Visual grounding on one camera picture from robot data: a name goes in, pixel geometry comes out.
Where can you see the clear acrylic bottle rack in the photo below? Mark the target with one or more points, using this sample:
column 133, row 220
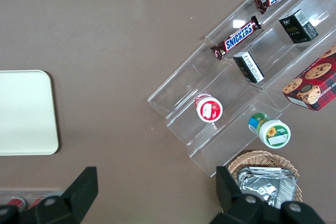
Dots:
column 26, row 191

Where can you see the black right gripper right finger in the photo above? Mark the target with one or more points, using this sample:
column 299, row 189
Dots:
column 236, row 208

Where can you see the small light wicker basket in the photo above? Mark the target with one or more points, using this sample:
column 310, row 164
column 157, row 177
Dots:
column 262, row 155

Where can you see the silver foil packet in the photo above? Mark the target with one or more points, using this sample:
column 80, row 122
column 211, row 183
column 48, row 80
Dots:
column 262, row 190
column 267, row 169

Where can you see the green lid sunflower jar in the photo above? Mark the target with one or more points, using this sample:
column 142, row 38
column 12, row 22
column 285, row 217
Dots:
column 275, row 133

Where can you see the clear acrylic stepped display shelf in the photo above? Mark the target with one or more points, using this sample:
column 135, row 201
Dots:
column 183, row 87

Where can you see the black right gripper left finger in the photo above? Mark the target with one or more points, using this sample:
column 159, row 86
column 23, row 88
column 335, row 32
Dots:
column 76, row 197

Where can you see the red lid white jar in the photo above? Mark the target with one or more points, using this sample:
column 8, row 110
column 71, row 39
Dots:
column 210, row 110

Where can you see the red cola bottle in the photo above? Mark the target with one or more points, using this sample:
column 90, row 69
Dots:
column 35, row 203
column 15, row 202

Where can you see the small black carton box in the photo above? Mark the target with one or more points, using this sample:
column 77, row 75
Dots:
column 249, row 68
column 296, row 27

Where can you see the red plaid cookie box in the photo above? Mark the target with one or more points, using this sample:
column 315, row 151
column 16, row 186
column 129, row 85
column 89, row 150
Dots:
column 315, row 82

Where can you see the cream rectangular plastic tray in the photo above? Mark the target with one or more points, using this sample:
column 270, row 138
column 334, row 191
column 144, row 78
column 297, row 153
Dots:
column 26, row 111

